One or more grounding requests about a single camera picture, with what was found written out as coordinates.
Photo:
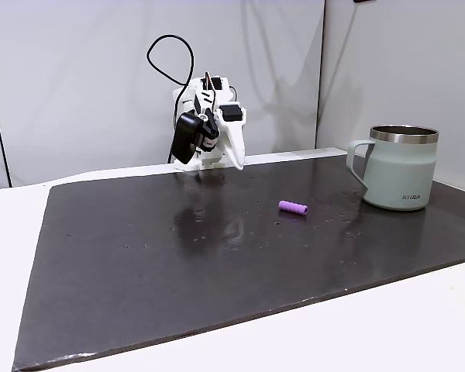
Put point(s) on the small black fixture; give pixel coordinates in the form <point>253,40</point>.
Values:
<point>362,1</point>

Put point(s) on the black table mat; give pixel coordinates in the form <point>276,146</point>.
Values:
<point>217,263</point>

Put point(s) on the purple pen grip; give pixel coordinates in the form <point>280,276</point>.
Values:
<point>293,207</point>

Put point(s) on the black oval camera box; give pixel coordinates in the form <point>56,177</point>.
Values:
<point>186,136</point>

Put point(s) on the pale green steel-rimmed mug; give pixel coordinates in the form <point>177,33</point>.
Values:
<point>398,170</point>

